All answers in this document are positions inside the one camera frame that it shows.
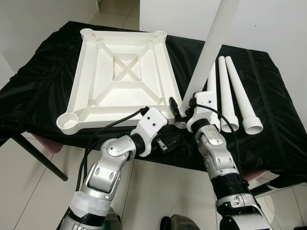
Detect white plastic children table top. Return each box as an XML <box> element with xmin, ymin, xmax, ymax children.
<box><xmin>56</xmin><ymin>29</ymin><xmax>185</xmax><ymax>135</ymax></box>

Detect white plastic table leg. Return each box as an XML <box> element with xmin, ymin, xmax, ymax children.
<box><xmin>217</xmin><ymin>56</ymin><xmax>239</xmax><ymax>133</ymax></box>
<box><xmin>224</xmin><ymin>57</ymin><xmax>264</xmax><ymax>135</ymax></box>
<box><xmin>175</xmin><ymin>0</ymin><xmax>241</xmax><ymax>129</ymax></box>
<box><xmin>206</xmin><ymin>65</ymin><xmax>217</xmax><ymax>94</ymax></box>

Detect grey robot right leg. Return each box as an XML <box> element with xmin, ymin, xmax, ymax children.
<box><xmin>161</xmin><ymin>215</ymin><xmax>202</xmax><ymax>230</ymax></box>

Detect grey robot leg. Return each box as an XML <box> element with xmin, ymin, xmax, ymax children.
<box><xmin>103</xmin><ymin>206</ymin><xmax>123</xmax><ymax>230</ymax></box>
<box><xmin>161</xmin><ymin>215</ymin><xmax>202</xmax><ymax>230</ymax></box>

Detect grey robot left leg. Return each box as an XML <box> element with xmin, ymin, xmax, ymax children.
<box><xmin>103</xmin><ymin>206</ymin><xmax>123</xmax><ymax>230</ymax></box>

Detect black table cloth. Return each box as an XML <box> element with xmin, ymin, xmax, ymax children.
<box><xmin>0</xmin><ymin>21</ymin><xmax>307</xmax><ymax>185</ymax></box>

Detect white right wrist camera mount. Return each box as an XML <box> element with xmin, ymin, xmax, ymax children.
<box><xmin>186</xmin><ymin>92</ymin><xmax>217</xmax><ymax>132</ymax></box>

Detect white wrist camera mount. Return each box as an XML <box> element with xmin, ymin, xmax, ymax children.
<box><xmin>136</xmin><ymin>107</ymin><xmax>168</xmax><ymax>158</ymax></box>
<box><xmin>186</xmin><ymin>92</ymin><xmax>217</xmax><ymax>132</ymax></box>

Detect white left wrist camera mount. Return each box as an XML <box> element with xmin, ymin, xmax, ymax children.
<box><xmin>136</xmin><ymin>107</ymin><xmax>168</xmax><ymax>158</ymax></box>

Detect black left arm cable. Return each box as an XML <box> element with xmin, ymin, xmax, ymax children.
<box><xmin>76</xmin><ymin>107</ymin><xmax>148</xmax><ymax>192</ymax></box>

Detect pink table frame corner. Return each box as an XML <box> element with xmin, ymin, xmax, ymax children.
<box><xmin>242</xmin><ymin>169</ymin><xmax>281</xmax><ymax>188</ymax></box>

